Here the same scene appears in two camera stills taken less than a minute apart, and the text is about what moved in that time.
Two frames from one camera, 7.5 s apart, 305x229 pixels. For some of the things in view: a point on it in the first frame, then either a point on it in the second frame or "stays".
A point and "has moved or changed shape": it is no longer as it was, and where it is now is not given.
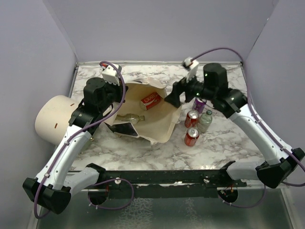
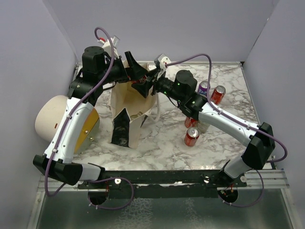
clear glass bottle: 205,121 stays
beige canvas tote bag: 145,113 has moved or changed shape
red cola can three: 150,100 → 142,79
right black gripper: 180,87 → 143,88
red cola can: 191,137 stays
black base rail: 203,183 stays
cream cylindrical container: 52,117 stays
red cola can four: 191,119 stays
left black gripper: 118,88 → 134,70
